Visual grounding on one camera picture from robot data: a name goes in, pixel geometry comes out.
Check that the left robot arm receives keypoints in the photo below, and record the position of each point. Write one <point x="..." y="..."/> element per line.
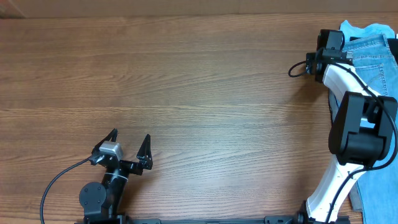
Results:
<point x="101" y="200"/>

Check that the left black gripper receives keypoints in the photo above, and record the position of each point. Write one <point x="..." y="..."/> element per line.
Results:
<point x="143" y="155"/>

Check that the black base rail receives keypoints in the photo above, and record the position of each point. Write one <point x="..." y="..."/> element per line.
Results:
<point x="266" y="220"/>

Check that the grey trousers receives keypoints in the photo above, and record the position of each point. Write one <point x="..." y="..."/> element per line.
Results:
<point x="354" y="195"/>

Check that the black garment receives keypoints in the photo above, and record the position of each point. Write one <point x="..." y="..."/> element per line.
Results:
<point x="393" y="45"/>

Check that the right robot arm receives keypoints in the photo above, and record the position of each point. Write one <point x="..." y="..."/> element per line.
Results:
<point x="360" y="135"/>

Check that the light blue cloth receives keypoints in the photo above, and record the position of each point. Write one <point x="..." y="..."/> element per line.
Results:
<point x="350" y="31"/>

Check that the light blue denim jeans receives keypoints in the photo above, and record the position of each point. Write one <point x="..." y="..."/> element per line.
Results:
<point x="376" y="65"/>

